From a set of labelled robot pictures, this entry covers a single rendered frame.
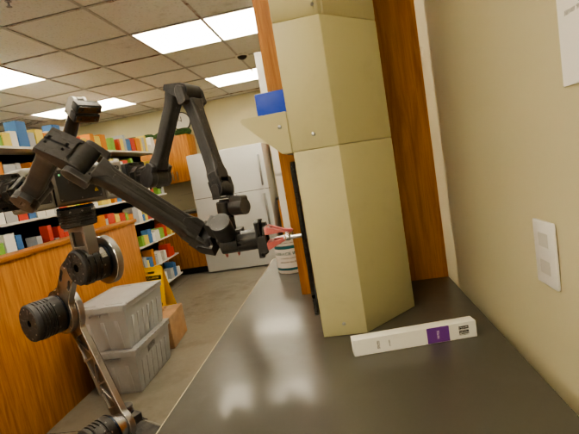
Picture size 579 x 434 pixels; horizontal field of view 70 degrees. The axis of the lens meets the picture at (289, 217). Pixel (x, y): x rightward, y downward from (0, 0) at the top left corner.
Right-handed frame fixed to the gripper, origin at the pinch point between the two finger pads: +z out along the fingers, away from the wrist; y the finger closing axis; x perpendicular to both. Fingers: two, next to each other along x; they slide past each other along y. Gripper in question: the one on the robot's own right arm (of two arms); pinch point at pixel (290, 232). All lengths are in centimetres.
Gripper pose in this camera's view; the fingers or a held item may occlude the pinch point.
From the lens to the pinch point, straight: 112.9
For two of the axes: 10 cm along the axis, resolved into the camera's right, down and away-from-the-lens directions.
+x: 0.9, -1.3, 9.9
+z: 9.8, -1.6, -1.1
